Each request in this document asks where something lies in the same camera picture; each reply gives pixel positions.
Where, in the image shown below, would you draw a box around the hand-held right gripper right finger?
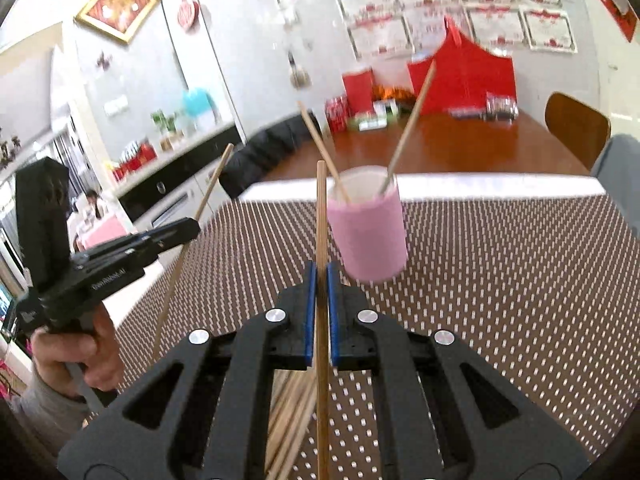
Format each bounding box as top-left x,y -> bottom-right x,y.
327,262 -> 591,480

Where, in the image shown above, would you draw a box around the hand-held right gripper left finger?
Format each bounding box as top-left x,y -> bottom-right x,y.
57,261 -> 317,480

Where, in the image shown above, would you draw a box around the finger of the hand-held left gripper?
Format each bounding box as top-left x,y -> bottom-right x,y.
114,217 -> 202,265

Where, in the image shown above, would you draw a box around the wooden chopstick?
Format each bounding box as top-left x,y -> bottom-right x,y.
297,101 -> 351,203
152,143 -> 235,361
382,60 -> 437,196
316,161 -> 332,480

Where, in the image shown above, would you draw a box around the pink cup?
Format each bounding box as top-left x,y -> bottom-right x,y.
326,165 -> 408,282

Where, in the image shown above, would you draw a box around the bunch of wooden chopsticks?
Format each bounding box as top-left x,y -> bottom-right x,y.
265,370 -> 321,480

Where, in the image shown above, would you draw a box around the person's left forearm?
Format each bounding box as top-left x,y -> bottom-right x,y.
6,374 -> 98,458

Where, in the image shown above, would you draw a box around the person's left hand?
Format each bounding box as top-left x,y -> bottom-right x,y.
30,304 -> 126,402

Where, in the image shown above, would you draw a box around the white and black cabinet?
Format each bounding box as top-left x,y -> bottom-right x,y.
112,122 -> 246,241

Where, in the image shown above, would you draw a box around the red boxes on counter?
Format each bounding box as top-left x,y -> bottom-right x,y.
112,142 -> 157,181

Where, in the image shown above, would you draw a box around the green potted plant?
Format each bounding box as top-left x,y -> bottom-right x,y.
151,109 -> 184,151

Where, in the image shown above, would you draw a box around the teal water jug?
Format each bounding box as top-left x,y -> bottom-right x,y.
182,87 -> 221,133

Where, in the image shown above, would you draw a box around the black jacket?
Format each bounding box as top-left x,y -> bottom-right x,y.
218,114 -> 331,199

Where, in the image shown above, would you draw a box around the brown polka dot tablecloth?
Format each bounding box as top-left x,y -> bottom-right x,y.
117,194 -> 640,480

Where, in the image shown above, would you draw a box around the green box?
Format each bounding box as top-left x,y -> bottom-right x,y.
350,109 -> 389,132

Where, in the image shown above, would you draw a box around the red soda can pack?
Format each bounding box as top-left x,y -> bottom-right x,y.
325,95 -> 350,133

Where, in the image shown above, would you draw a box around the beige hanging ornament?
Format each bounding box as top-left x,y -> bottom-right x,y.
287,47 -> 312,90

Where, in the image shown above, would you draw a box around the red hanging ornament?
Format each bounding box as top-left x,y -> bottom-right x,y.
176,0 -> 201,34

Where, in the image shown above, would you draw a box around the orange snack bag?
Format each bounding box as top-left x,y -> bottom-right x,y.
372,84 -> 416,107

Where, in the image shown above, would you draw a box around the gold framed picture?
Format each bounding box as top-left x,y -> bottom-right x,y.
74,0 -> 162,45

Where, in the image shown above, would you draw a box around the dark packet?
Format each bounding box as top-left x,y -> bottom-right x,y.
486,93 -> 519,122

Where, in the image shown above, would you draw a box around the red gift bag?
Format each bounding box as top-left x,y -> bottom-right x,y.
406,15 -> 517,117

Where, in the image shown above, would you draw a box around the wooden chair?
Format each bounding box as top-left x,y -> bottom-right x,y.
544,91 -> 612,172

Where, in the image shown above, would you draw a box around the grey cloth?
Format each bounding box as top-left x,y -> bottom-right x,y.
590,133 -> 640,241

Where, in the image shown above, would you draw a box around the wall of framed certificates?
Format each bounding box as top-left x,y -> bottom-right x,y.
267,0 -> 578,61

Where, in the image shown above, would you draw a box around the red wall poster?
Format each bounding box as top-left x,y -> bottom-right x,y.
598,0 -> 639,44

